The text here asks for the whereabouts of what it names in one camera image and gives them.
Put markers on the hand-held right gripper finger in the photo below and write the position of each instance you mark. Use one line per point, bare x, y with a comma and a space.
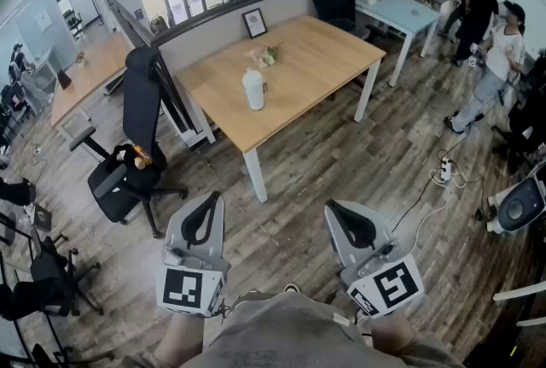
375, 236
339, 238

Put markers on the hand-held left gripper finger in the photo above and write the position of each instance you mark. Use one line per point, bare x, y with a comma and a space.
177, 229
217, 238

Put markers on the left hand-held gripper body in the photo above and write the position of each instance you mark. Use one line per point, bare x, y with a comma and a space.
192, 289

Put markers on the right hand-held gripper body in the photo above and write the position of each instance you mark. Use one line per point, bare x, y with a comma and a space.
388, 285

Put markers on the white kettle jug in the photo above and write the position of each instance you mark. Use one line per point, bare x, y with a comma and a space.
255, 98

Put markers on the person's right forearm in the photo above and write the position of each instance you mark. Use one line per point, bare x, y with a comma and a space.
390, 332

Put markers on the person's left forearm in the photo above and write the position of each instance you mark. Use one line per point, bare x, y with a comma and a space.
183, 340

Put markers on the person's shoe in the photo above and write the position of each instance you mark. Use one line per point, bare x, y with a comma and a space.
291, 288

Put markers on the tan food item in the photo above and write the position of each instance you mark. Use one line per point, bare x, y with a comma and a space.
140, 163

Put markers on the orange packet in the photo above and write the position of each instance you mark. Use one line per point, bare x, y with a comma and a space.
143, 152

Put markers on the white power strip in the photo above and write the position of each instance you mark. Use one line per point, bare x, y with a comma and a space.
446, 171

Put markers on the person's gray t-shirt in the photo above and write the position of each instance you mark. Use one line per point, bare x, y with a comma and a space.
290, 336

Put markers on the black printed box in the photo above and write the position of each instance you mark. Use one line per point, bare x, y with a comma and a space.
42, 219

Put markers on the dark side divider panel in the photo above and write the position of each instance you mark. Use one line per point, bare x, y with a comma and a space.
170, 93

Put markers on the wooden table with white legs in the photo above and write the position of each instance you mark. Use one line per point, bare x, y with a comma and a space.
307, 67

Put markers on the long wooden desk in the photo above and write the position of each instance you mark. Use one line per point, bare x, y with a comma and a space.
94, 76

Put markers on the pink and white flower bouquet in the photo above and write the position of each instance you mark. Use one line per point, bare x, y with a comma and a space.
264, 54

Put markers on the light blue table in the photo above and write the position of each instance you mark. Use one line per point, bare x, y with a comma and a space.
396, 9

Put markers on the black picture frame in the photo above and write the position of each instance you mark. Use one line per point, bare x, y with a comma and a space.
254, 22

